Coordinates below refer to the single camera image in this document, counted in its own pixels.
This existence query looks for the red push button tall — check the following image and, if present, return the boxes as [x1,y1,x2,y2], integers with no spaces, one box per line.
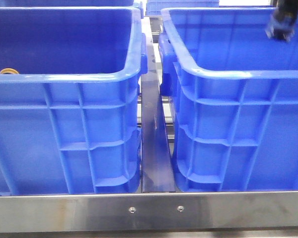
[265,0,298,42]

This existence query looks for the blue bin with buttons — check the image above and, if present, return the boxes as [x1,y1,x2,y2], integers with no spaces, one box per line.
[0,7,148,196]

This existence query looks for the dark metal divider bar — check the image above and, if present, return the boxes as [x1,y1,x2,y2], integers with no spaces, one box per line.
[141,35,176,193]

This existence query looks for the blue target bin right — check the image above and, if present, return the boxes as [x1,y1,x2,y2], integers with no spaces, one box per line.
[159,7,298,192]

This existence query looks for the blue crates in background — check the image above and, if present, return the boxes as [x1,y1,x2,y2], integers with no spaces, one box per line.
[146,0,220,16]

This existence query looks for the blue bin behind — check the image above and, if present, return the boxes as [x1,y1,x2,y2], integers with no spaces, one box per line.
[0,0,144,18]

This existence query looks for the left rail screw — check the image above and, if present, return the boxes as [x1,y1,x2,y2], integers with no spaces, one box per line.
[129,207,136,214]

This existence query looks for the rail screw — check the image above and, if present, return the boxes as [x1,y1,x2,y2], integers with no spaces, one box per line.
[177,205,184,212]
[129,207,136,214]

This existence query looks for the right rail screw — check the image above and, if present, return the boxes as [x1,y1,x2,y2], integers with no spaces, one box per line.
[177,205,184,212]

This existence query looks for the stainless steel front rail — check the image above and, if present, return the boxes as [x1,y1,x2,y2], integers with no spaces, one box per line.
[0,191,298,233]

